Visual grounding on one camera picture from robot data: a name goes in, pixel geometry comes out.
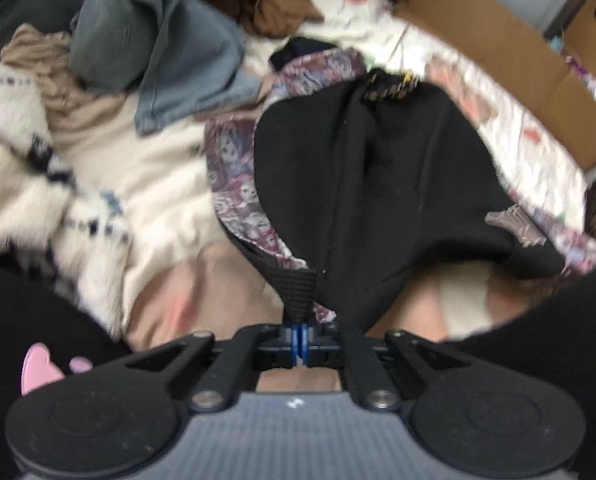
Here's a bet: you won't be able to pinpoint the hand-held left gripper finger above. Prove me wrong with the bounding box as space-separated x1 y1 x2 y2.
301 324 479 411
122 324 301 413

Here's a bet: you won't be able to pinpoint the black pants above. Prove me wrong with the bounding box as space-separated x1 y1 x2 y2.
254 67 566 341

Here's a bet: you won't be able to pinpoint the purple printed garment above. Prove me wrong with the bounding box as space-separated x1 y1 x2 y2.
204 47 596 326

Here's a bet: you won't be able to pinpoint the cream sweater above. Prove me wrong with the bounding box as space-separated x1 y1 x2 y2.
52 95 259 346

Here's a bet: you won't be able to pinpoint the white printed bedsheet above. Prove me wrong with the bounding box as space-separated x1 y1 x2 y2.
128 0 591 356

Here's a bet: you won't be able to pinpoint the white fuzzy patterned blanket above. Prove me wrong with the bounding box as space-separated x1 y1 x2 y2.
0 57 131 336

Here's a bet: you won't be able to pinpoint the blue-grey garment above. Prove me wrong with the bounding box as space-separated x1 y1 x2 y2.
69 0 263 136

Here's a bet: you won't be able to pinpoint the brown garment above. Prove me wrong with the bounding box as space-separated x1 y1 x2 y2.
192 0 323 40

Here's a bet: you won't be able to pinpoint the beige garment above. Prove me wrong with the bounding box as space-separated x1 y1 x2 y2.
0 24 128 126

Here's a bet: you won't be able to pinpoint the cardboard box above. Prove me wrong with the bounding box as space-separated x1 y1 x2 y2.
388 0 596 171

